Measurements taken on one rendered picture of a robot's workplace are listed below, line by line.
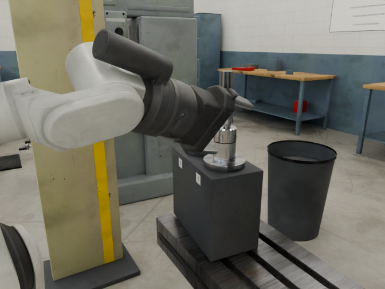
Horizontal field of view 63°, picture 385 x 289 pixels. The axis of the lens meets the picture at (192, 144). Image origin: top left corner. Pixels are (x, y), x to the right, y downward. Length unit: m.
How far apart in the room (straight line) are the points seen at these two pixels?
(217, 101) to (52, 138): 0.25
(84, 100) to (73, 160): 1.50
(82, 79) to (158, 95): 0.09
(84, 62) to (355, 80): 5.18
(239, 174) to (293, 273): 0.22
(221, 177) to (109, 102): 0.33
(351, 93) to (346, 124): 0.49
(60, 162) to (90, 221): 0.41
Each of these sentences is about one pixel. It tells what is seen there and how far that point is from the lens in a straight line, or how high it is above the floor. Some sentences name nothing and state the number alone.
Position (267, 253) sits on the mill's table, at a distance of 0.74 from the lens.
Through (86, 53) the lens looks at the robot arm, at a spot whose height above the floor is 1.33.
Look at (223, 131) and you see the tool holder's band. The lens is 0.63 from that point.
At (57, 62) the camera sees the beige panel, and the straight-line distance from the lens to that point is 1.73.
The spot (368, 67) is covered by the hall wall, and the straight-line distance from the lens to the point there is 5.36.
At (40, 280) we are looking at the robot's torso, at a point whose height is 0.97.
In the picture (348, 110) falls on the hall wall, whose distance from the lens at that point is 5.55.
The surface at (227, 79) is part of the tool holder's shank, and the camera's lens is 0.62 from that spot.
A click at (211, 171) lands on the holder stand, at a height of 1.10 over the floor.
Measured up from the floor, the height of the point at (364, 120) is 0.45.
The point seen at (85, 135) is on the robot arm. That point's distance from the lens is 0.37.
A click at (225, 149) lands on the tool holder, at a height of 1.14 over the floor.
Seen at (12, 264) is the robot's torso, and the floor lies 1.03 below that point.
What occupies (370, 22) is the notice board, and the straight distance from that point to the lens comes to 5.41.
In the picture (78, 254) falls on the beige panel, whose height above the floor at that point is 0.16.
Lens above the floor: 1.34
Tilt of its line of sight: 18 degrees down
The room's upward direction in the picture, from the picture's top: straight up
